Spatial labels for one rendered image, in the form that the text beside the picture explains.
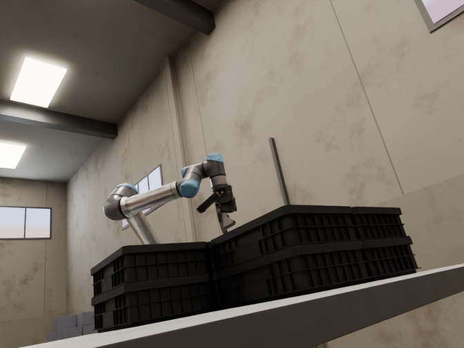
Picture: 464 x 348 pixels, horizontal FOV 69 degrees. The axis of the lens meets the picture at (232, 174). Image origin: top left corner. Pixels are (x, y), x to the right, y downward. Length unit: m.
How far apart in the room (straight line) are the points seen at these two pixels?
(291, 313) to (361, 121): 3.15
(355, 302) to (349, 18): 3.61
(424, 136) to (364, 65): 0.91
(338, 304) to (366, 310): 0.05
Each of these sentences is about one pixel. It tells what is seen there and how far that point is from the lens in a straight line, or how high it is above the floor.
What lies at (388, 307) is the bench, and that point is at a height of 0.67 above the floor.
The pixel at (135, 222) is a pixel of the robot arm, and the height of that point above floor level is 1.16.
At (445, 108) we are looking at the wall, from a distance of 3.17.
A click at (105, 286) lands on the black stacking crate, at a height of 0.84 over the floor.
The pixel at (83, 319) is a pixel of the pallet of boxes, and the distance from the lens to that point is 7.71.
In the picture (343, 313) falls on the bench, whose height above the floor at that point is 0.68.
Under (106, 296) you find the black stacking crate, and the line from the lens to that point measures 1.25.
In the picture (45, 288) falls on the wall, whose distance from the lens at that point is 10.44.
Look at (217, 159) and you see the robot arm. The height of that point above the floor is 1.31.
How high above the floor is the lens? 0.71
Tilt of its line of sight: 21 degrees up
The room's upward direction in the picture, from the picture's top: 11 degrees counter-clockwise
